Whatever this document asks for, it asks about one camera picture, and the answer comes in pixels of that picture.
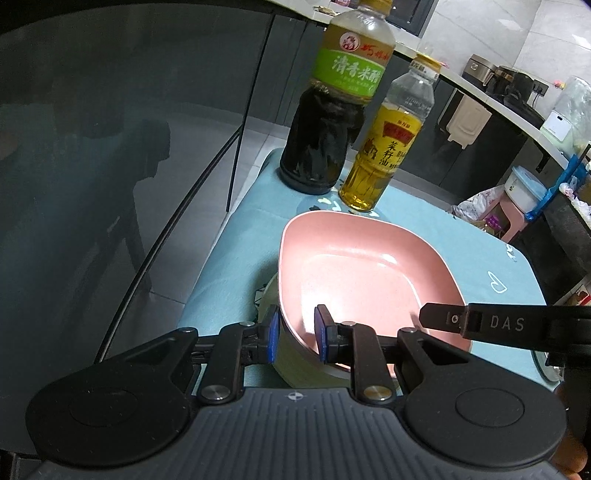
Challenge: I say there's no silver rice cooker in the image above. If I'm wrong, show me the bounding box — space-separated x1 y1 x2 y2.
462 54 498 89

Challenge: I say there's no floral plastic bag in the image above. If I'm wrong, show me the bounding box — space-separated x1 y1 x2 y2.
451 188 502 232

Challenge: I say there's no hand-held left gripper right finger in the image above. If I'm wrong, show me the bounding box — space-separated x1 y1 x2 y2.
314 304 463 407

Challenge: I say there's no beige plastic bin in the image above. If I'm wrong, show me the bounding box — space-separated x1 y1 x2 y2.
433 89 493 150

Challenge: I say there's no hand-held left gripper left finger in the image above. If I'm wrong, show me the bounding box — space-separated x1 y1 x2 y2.
123 307 282 407

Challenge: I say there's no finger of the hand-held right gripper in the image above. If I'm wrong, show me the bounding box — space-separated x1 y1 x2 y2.
418 302 470 341

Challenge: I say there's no white countertop appliance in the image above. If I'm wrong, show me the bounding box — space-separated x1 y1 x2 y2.
540 110 579 149

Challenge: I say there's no pink plastic stool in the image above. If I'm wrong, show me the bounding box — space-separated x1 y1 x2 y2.
488 186 533 244

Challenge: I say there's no blue tablecloth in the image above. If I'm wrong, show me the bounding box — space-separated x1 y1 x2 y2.
177 147 557 389

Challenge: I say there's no person's right hand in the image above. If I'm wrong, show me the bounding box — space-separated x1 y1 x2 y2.
551 382 591 480

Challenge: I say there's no pink square plate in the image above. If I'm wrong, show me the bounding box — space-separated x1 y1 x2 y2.
278 212 472 380

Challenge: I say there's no green round plate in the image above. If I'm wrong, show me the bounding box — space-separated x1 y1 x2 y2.
257 272 352 389

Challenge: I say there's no white container with blue lid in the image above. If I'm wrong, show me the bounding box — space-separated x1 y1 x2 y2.
503 165 550 214

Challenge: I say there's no dark vinegar bottle green label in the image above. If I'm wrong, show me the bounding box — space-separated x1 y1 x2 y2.
279 0 397 194

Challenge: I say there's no yellow oil bottle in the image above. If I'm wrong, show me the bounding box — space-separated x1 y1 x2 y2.
338 52 442 213

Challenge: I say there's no kitchen counter with dark cabinets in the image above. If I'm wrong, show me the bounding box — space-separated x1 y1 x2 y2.
271 0 574 209

